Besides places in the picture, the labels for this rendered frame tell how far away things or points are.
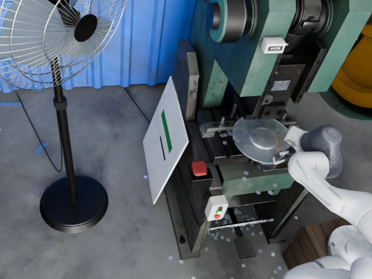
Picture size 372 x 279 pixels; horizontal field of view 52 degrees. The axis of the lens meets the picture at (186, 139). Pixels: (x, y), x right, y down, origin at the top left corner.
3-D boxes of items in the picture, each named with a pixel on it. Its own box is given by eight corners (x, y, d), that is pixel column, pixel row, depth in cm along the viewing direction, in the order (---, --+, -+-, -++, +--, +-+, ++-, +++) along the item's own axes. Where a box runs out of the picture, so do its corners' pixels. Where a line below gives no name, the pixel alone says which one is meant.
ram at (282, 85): (286, 121, 167) (313, 68, 144) (255, 123, 163) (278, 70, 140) (272, 94, 177) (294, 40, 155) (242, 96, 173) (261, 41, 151)
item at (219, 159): (298, 155, 188) (303, 148, 183) (212, 165, 176) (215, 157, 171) (275, 112, 206) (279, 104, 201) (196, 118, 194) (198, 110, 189)
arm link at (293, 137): (325, 154, 137) (316, 157, 142) (316, 121, 140) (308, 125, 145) (295, 158, 134) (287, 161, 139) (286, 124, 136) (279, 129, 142)
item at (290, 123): (297, 129, 191) (305, 115, 183) (267, 132, 187) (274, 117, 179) (293, 120, 195) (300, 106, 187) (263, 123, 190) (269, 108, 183)
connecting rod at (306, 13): (299, 81, 152) (337, 3, 126) (271, 83, 149) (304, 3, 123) (279, 49, 164) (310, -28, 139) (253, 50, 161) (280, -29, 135)
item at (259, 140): (224, 117, 178) (224, 116, 177) (279, 113, 185) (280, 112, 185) (243, 167, 160) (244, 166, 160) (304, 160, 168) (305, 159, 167)
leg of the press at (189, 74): (200, 257, 214) (241, 161, 147) (180, 260, 211) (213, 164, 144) (167, 134, 270) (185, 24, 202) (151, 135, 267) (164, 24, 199)
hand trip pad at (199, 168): (205, 182, 164) (208, 172, 158) (191, 184, 162) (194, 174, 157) (201, 170, 168) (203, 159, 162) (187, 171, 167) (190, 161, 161)
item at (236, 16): (247, 61, 138) (265, 6, 122) (217, 62, 135) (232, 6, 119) (228, 26, 152) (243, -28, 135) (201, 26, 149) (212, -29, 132)
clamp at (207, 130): (235, 134, 182) (241, 120, 174) (202, 138, 178) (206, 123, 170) (231, 125, 186) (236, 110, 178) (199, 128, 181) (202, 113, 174)
